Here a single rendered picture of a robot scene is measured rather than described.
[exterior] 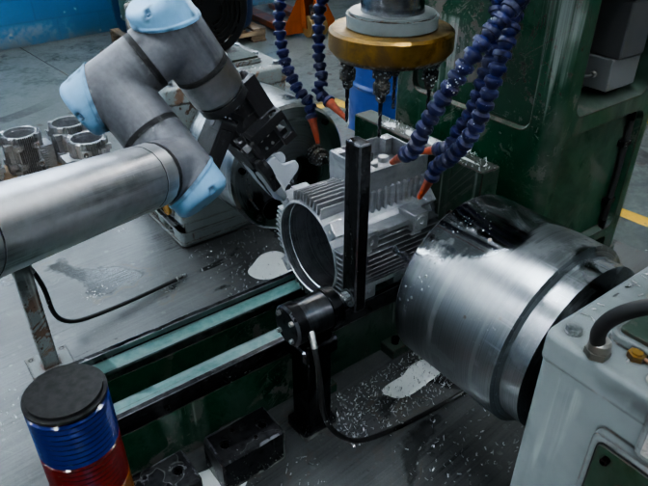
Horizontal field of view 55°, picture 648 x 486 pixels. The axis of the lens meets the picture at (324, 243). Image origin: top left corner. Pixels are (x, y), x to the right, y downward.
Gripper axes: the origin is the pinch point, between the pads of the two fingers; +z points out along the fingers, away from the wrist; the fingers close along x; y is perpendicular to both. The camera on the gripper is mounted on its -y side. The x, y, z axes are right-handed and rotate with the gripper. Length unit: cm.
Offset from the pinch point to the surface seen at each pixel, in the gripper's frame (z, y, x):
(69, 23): 145, 61, 556
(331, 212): 1.4, 3.2, -9.5
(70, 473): -28, -33, -38
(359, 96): 118, 94, 147
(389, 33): -15.8, 23.3, -10.6
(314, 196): 0.1, 3.6, -5.9
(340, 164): 0.9, 10.5, -4.1
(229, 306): 9.9, -17.0, 0.2
